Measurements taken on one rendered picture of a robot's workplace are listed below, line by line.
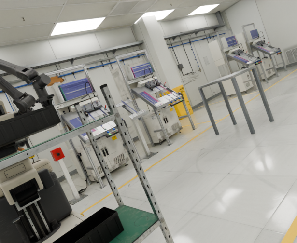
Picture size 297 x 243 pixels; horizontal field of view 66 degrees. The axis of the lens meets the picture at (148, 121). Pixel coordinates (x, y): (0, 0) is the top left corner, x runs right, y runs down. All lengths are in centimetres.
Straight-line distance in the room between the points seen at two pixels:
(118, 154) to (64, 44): 312
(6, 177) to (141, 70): 349
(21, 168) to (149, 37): 539
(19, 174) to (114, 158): 230
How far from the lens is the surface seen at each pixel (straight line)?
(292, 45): 975
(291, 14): 969
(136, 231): 129
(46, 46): 579
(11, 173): 180
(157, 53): 653
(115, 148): 391
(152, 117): 440
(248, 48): 857
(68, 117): 381
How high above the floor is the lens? 96
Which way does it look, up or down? 6 degrees down
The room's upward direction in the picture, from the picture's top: 22 degrees counter-clockwise
